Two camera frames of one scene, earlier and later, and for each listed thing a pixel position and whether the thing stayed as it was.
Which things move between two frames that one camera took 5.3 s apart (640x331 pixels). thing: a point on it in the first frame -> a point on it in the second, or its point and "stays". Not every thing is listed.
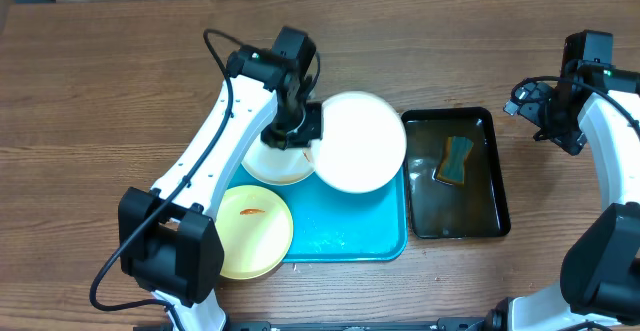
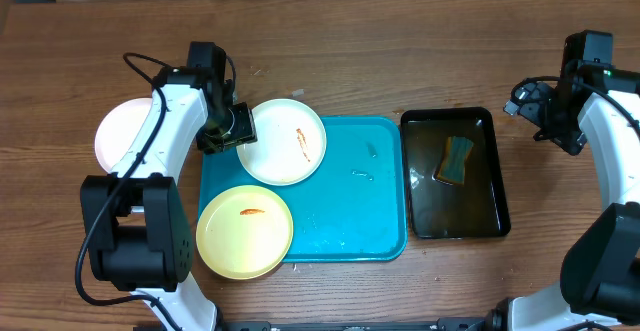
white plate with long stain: x=278 y=166 stays
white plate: x=364 y=142 -> x=118 y=129
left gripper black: x=275 y=139 -> x=246 y=132
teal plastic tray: x=332 y=225 stays
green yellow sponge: x=452 y=165 stays
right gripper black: x=531 y=103 stays
